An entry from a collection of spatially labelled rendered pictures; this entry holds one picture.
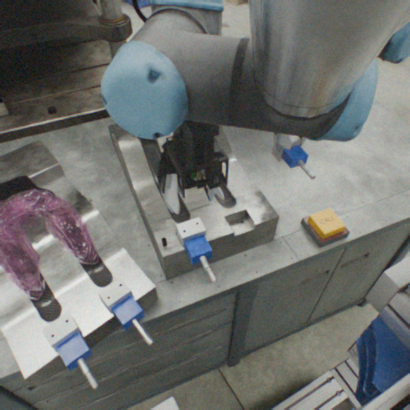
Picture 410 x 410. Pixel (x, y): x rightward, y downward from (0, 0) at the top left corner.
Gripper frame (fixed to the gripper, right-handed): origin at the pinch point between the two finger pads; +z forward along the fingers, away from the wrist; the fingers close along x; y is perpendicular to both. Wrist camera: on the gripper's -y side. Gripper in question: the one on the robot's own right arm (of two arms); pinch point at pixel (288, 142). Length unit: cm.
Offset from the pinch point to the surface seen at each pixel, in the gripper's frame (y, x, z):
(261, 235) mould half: 14.3, -13.8, 10.8
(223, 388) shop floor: 22, -23, 95
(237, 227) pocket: 11.6, -18.4, 8.7
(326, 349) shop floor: 25, 22, 95
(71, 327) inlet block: 21, -55, 7
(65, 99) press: -68, -45, 16
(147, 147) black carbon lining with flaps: -14.8, -29.7, 3.1
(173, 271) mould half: 14.2, -34.3, 12.7
